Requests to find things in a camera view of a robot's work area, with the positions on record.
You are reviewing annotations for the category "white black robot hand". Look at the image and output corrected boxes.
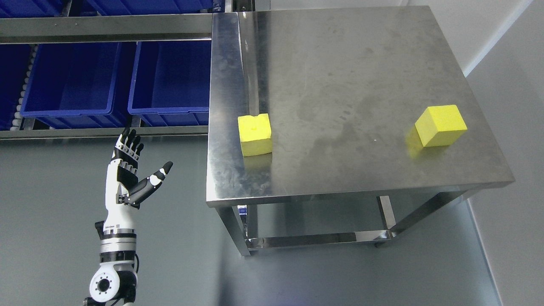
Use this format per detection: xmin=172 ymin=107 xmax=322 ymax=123
xmin=103 ymin=127 xmax=173 ymax=234

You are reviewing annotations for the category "yellow foam block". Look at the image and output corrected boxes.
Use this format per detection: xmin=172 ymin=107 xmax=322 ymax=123
xmin=414 ymin=105 xmax=468 ymax=147
xmin=237 ymin=113 xmax=273 ymax=157

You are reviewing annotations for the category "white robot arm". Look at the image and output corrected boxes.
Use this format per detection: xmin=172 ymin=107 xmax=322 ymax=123
xmin=82 ymin=221 xmax=139 ymax=306

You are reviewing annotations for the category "blue bin lower middle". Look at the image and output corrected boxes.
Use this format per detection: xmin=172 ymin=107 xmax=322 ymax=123
xmin=20 ymin=42 xmax=136 ymax=129

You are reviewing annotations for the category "metal shelf rack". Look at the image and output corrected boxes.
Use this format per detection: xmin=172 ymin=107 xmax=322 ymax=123
xmin=0 ymin=0 xmax=255 ymax=141

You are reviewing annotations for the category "blue bin lower right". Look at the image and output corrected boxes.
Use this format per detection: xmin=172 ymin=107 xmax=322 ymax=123
xmin=127 ymin=40 xmax=212 ymax=127

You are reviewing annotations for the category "blue bin lower left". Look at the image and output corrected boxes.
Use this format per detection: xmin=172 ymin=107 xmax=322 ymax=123
xmin=0 ymin=44 xmax=32 ymax=130

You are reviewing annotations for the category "blue bin upper left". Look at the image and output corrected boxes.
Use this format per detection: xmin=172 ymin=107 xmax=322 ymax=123
xmin=0 ymin=0 xmax=64 ymax=19

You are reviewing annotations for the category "stainless steel table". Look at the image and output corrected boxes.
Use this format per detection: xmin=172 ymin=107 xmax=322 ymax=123
xmin=206 ymin=6 xmax=515 ymax=256

